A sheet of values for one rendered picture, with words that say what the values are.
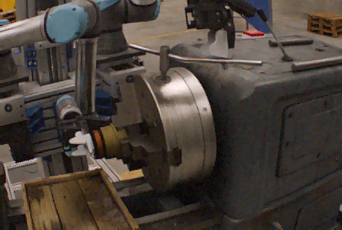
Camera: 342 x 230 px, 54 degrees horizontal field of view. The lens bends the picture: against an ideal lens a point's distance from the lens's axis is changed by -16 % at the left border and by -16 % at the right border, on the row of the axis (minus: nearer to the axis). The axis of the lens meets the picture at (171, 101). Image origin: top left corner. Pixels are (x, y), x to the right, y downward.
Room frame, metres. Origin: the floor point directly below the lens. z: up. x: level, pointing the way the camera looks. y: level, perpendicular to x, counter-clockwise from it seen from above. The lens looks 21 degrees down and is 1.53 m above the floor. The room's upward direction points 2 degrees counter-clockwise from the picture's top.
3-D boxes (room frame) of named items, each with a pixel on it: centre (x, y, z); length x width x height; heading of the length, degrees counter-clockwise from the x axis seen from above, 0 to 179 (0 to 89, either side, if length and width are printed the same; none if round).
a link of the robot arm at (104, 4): (1.54, 0.23, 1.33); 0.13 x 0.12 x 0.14; 106
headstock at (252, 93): (1.11, -0.34, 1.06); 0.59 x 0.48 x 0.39; 113
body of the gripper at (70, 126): (0.95, 0.27, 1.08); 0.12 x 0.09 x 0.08; 22
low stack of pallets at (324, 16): (8.21, -3.98, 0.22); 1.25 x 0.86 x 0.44; 130
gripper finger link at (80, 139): (0.85, 0.23, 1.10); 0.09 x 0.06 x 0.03; 22
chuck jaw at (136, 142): (0.82, 0.06, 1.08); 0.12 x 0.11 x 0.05; 23
